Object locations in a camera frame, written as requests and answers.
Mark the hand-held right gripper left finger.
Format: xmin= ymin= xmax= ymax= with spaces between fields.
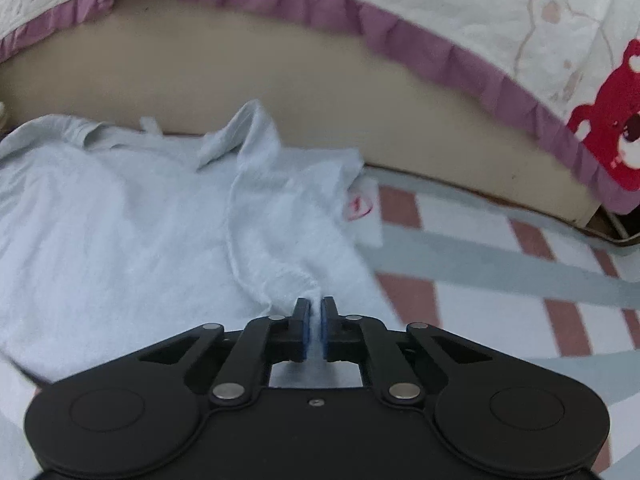
xmin=140 ymin=297 xmax=313 ymax=408

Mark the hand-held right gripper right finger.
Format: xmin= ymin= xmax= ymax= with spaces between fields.
xmin=320 ymin=296 xmax=493 ymax=408

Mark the light grey t-shirt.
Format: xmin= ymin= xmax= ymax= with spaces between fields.
xmin=0 ymin=99 xmax=401 ymax=391

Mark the printed bedspread with purple ruffle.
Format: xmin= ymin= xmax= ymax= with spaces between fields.
xmin=0 ymin=0 xmax=640 ymax=216

